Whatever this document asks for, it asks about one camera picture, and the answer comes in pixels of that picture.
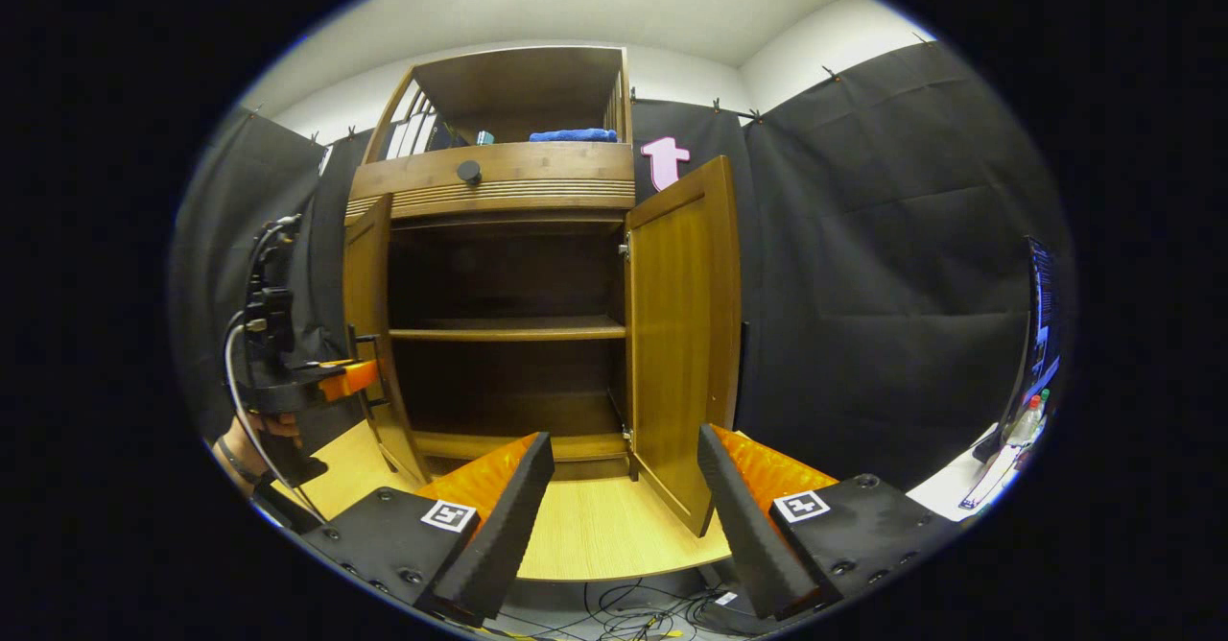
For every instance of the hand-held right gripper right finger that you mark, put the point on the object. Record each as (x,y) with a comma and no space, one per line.
(743,526)

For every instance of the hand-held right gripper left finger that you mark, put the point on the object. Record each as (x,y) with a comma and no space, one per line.
(499,535)

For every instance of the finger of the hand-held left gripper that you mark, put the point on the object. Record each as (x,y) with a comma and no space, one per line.
(350,379)

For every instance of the wooden cabinet door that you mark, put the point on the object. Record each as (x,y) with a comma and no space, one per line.
(676,334)
(366,276)

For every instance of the wooden double-door shoe cabinet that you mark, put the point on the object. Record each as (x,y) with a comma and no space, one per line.
(518,84)

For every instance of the wooden cabinet inner shelf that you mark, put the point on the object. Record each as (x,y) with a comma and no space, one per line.
(508,329)

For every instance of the wooden cabinet drawer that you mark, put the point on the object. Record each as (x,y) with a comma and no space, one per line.
(556,166)

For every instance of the black wristband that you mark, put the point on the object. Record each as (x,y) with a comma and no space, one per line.
(235,463)

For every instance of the round black drawer knob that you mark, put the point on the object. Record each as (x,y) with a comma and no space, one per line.
(469,172)

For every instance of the black backdrop cloth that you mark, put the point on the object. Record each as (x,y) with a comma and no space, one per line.
(883,286)

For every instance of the clear plastic water bottle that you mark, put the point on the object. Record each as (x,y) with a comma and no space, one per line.
(1027,422)

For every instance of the folded blue towel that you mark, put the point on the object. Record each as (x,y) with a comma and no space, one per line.
(574,135)

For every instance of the computer monitor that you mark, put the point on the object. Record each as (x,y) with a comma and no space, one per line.
(1041,334)

